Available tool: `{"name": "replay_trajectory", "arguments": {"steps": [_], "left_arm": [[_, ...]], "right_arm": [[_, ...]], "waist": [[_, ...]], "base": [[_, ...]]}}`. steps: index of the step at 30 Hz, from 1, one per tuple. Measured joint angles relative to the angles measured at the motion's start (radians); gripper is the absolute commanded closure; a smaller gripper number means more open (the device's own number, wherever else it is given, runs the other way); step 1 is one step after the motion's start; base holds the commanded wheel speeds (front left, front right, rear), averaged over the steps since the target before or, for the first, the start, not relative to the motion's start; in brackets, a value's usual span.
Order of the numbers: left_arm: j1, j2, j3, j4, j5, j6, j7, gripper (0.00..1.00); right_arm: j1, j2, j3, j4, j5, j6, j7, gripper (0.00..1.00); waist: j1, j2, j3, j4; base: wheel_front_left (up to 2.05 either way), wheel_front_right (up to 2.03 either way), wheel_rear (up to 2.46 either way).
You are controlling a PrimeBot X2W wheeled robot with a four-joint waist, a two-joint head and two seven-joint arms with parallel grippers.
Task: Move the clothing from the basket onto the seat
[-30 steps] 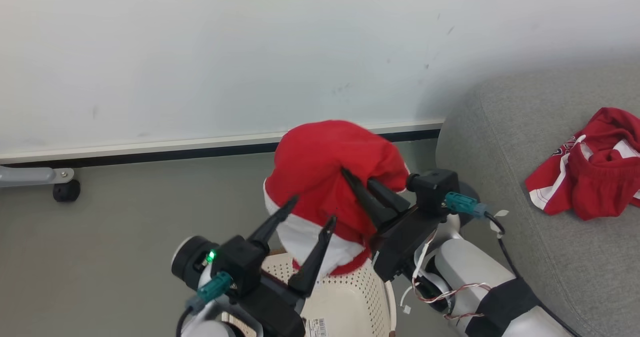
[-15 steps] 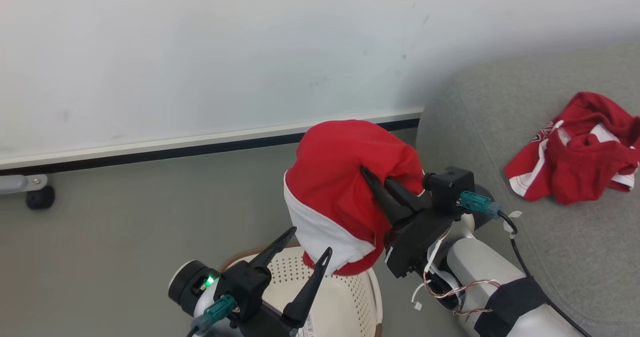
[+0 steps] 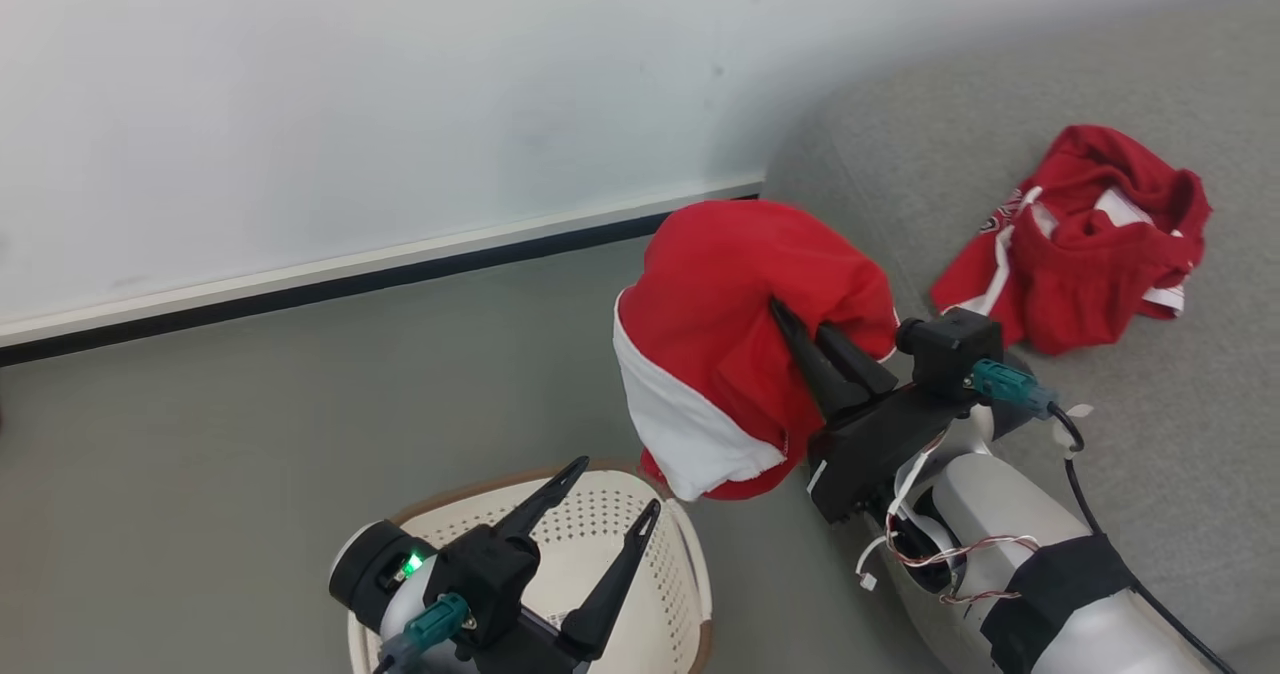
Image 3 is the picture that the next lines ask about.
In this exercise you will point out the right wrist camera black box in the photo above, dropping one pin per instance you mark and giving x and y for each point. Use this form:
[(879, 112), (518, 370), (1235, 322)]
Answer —
[(955, 349)]

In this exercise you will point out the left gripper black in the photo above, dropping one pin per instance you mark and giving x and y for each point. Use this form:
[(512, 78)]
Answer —
[(520, 659)]

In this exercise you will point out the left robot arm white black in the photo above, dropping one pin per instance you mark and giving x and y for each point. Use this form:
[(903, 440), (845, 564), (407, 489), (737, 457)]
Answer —
[(365, 574)]

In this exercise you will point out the red garment with white panel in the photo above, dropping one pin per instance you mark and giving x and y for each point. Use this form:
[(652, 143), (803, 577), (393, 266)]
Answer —
[(720, 294)]

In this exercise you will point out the grey fabric sofa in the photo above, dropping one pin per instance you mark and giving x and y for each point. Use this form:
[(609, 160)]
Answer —
[(1180, 454)]

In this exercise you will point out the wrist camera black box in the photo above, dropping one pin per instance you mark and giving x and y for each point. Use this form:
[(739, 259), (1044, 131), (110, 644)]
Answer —
[(955, 349), (490, 574)]

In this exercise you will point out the white perforated laundry basket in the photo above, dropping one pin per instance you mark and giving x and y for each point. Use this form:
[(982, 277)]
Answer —
[(670, 604)]

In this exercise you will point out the white baseboard with dark strip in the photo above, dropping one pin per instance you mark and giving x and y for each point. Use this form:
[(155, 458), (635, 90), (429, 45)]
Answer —
[(300, 284)]

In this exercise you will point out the red jersey with white stripes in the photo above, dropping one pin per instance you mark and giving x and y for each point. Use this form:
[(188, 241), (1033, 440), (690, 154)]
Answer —
[(1080, 284)]

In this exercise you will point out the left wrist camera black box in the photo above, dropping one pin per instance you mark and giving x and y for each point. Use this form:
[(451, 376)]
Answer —
[(490, 574)]

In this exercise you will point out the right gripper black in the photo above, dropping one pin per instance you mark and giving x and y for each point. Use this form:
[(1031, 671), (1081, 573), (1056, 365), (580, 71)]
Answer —
[(870, 449)]

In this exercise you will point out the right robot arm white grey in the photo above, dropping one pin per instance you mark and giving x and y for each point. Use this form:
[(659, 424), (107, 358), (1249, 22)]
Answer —
[(1000, 514)]

